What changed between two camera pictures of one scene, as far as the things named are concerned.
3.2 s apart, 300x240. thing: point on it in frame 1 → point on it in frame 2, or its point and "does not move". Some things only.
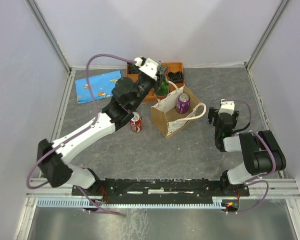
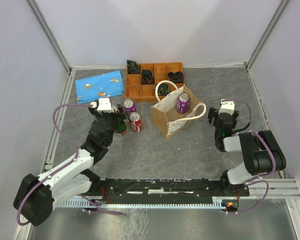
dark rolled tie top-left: (132, 68) does not move
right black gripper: (212, 113) does not move
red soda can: (135, 122) does not move
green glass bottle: (162, 92) → (120, 128)
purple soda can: (183, 103) does not move
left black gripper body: (143, 85) → (111, 118)
